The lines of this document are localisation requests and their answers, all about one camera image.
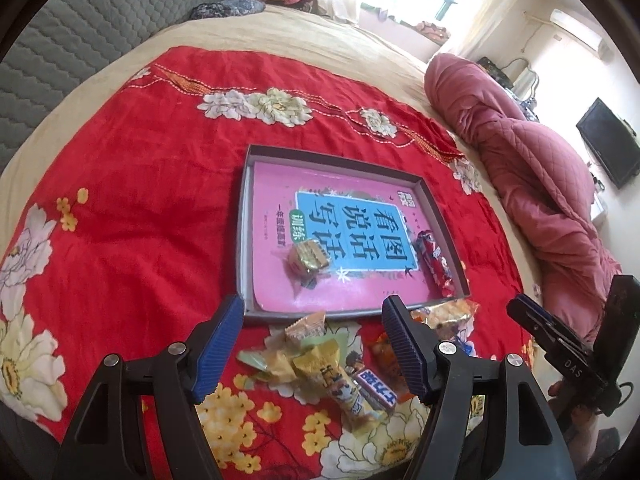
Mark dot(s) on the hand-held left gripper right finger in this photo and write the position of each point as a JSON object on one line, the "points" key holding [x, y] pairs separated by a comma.
{"points": [[405, 350]]}

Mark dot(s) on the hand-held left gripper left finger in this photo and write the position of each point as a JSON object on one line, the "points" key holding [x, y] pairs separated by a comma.
{"points": [[220, 350]]}

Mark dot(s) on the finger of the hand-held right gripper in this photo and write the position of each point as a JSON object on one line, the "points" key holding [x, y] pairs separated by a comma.
{"points": [[537, 312], [575, 370]]}

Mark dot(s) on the orange peanut packet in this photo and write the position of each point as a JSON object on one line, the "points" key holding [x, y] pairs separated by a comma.
{"points": [[382, 355]]}

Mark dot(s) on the green pastry packet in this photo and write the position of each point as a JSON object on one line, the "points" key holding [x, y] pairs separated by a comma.
{"points": [[260, 365]]}

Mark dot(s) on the dark chocolate bar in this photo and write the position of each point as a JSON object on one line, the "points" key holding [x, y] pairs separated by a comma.
{"points": [[375, 385]]}

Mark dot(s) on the clear rice cracker packet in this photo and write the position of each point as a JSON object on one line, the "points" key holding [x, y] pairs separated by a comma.
{"points": [[445, 315]]}

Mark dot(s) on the long yellow bread packet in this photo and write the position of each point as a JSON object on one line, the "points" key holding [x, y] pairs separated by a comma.
{"points": [[327, 382]]}

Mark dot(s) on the peach snack packet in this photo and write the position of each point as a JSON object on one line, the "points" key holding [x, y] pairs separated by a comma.
{"points": [[305, 329]]}

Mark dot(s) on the grey cardboard box tray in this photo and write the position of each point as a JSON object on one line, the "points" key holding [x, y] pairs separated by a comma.
{"points": [[245, 240]]}

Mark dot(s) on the person's right hand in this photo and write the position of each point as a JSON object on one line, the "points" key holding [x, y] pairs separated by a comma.
{"points": [[575, 425]]}

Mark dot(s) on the pink book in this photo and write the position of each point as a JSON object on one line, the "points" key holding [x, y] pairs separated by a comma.
{"points": [[280, 285]]}

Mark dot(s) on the red candy packet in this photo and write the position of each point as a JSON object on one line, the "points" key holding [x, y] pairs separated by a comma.
{"points": [[435, 265]]}

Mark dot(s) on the gold wrapped candy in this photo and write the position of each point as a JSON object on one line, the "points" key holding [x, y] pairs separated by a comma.
{"points": [[306, 260]]}

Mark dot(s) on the pink quilt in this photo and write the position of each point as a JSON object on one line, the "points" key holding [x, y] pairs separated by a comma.
{"points": [[530, 170]]}

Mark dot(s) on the red floral blanket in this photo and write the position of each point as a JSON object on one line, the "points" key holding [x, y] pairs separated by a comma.
{"points": [[150, 185]]}

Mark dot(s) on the black television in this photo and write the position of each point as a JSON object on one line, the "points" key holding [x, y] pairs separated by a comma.
{"points": [[610, 142]]}

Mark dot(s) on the metal chair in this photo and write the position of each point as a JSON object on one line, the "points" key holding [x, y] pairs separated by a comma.
{"points": [[522, 77]]}

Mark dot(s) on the white air conditioner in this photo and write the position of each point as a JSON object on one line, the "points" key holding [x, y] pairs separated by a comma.
{"points": [[575, 30]]}

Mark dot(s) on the beige bedsheet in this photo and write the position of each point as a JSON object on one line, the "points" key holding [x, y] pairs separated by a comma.
{"points": [[325, 40]]}

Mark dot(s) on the dark floral pillow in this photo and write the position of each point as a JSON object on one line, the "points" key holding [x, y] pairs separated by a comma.
{"points": [[227, 9]]}

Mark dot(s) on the grey quilted headboard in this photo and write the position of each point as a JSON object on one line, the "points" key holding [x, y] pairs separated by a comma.
{"points": [[75, 30]]}

